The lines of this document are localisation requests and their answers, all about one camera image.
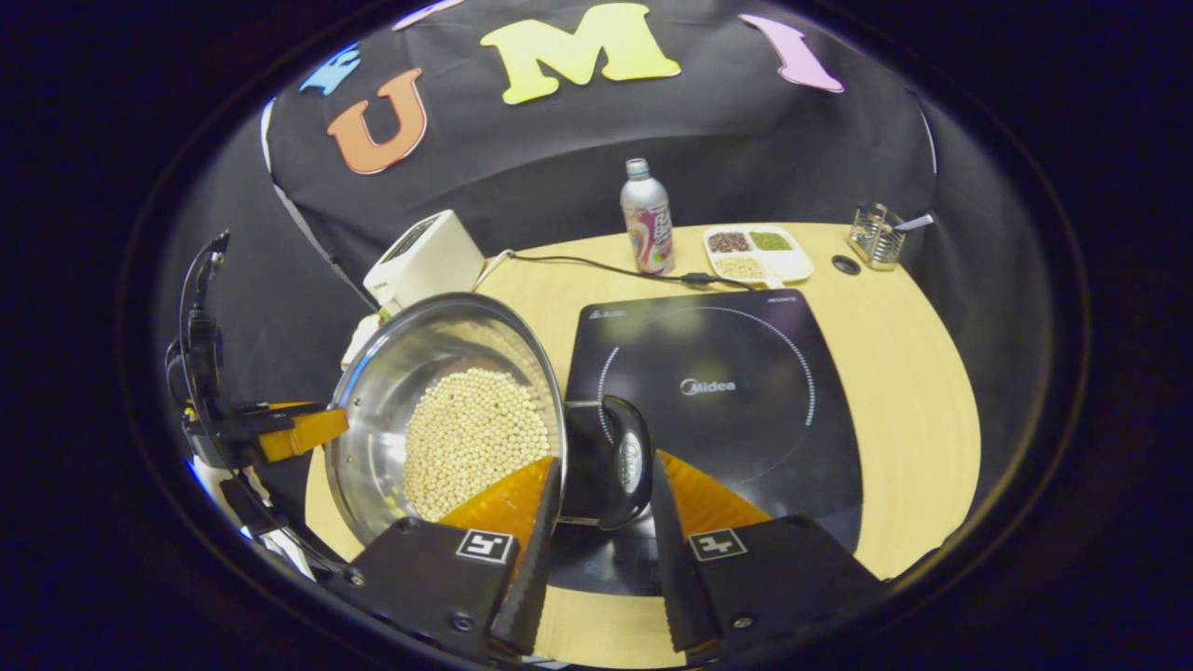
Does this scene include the white toaster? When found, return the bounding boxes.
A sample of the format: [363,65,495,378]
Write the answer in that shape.
[363,209,486,313]

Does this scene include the black power cable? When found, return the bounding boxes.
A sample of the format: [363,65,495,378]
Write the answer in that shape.
[475,249,761,292]

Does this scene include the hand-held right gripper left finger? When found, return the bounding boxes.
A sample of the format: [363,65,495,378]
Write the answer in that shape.
[345,455,565,664]

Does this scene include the silver bottle with pink label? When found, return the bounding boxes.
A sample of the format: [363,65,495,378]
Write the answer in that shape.
[620,158,675,276]

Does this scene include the white divided tray of beans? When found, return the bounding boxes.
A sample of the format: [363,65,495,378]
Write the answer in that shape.
[702,224,815,288]

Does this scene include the steel pot with black handles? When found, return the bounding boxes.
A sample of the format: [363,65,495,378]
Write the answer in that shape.
[323,292,656,546]

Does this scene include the black induction cooktop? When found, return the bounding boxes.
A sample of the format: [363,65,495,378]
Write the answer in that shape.
[550,289,863,597]

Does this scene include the metal wire utensil holder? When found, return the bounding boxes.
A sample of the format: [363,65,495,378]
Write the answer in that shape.
[850,203,907,271]

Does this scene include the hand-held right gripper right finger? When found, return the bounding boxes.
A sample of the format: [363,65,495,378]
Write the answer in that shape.
[650,450,886,664]

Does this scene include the pile of yellow soybeans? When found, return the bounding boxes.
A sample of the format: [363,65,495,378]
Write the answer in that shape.
[403,367,553,523]

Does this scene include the sandwich on small plate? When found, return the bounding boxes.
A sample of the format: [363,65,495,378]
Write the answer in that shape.
[340,312,383,369]

